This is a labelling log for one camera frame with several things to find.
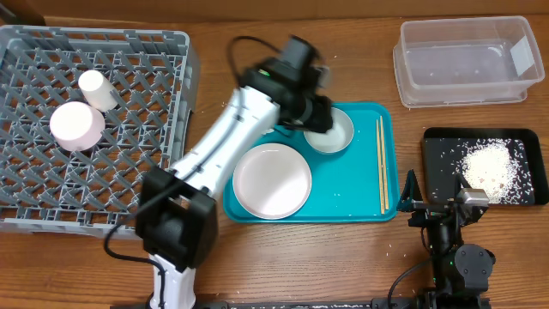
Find right wooden chopstick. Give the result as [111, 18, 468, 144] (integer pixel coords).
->
[379, 116, 389, 213]

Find grey dishwasher rack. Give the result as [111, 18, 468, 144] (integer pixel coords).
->
[1, 25, 200, 237]

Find black plastic tray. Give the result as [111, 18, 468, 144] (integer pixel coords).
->
[421, 127, 548, 205]

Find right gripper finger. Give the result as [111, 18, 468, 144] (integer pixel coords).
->
[455, 173, 471, 197]
[399, 169, 423, 210]

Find grey-green bowl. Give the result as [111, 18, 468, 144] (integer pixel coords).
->
[304, 107, 354, 154]

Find teal plastic tray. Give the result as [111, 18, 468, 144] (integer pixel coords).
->
[222, 101, 401, 224]

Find wooden chopstick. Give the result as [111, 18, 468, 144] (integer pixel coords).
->
[379, 116, 389, 213]
[376, 120, 385, 215]

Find large white plate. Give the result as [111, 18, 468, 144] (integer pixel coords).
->
[232, 143, 312, 220]

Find left wooden chopstick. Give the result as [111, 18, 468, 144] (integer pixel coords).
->
[376, 120, 385, 215]

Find pile of white rice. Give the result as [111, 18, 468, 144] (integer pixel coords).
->
[461, 139, 521, 204]

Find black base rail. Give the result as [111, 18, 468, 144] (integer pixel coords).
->
[110, 298, 492, 309]

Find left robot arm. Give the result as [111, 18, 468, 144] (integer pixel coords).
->
[136, 36, 333, 308]

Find clear plastic container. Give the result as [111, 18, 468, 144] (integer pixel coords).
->
[393, 16, 546, 108]

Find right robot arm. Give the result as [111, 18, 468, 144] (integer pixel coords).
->
[387, 170, 496, 309]

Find white paper cup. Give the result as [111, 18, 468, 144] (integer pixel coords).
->
[78, 70, 118, 112]

